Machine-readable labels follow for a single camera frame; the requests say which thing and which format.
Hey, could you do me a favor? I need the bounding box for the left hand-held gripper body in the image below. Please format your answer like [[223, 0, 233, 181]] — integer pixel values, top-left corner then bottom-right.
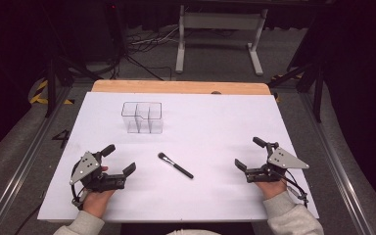
[[69, 150, 127, 194]]

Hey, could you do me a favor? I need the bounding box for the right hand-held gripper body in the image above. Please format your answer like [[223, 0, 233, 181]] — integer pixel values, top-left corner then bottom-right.
[[245, 141, 310, 184]]

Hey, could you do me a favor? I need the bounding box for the person's right hand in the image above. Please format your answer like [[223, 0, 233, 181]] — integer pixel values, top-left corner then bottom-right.
[[254, 178, 290, 201]]

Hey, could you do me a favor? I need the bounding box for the person's left hand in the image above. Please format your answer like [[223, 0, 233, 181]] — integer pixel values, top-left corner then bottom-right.
[[81, 190, 116, 219]]

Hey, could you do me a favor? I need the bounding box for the clear acrylic organizer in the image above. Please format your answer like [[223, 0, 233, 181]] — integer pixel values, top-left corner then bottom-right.
[[120, 101, 165, 135]]

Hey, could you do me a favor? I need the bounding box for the white table cover sheet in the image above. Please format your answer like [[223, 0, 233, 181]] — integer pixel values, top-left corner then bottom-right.
[[37, 91, 320, 223]]

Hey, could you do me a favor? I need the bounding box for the black makeup brush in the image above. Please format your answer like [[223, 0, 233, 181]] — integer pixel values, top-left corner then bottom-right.
[[157, 152, 195, 180]]

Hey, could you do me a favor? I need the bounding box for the black tripod stand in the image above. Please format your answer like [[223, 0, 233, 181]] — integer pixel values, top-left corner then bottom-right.
[[267, 58, 327, 123], [43, 54, 106, 118]]

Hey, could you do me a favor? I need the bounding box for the left hand-held gripper cable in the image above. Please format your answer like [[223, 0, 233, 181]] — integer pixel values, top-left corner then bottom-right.
[[70, 162, 86, 211]]

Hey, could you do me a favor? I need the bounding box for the hand-held gripper cable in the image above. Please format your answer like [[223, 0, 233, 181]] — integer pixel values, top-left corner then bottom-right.
[[282, 169, 309, 209], [70, 162, 86, 211]]

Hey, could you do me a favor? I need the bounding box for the right hand-held gripper cable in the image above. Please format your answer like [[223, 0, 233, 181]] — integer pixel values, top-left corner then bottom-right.
[[282, 169, 309, 209]]

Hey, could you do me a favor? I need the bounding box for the aluminium floor rail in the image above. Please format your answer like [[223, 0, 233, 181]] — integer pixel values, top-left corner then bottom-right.
[[298, 91, 375, 235], [0, 85, 76, 235]]

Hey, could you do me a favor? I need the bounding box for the bundle of floor cables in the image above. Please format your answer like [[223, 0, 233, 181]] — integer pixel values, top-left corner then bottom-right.
[[123, 24, 184, 81]]

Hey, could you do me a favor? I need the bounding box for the white metal stand frame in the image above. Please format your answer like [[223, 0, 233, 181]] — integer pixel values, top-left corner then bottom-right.
[[174, 4, 269, 76]]

